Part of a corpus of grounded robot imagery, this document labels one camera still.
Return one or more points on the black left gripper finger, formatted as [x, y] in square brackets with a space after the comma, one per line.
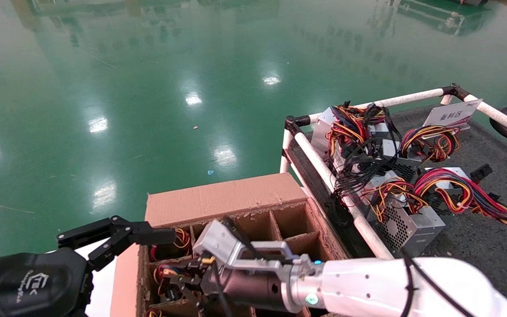
[148, 233]

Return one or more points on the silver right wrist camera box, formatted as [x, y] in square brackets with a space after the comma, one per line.
[218, 242]

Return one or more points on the cardboard box with dividers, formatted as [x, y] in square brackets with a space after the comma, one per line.
[222, 198]

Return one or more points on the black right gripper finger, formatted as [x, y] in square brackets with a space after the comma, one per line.
[192, 294]
[189, 276]

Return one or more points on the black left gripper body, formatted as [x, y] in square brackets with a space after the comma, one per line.
[29, 284]

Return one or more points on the white paper label sign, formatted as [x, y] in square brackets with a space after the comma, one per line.
[449, 115]

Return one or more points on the white pipe cart frame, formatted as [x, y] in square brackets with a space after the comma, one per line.
[315, 156]

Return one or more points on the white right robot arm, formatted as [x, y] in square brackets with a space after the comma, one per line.
[368, 286]

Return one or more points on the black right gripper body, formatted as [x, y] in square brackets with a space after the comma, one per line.
[249, 288]

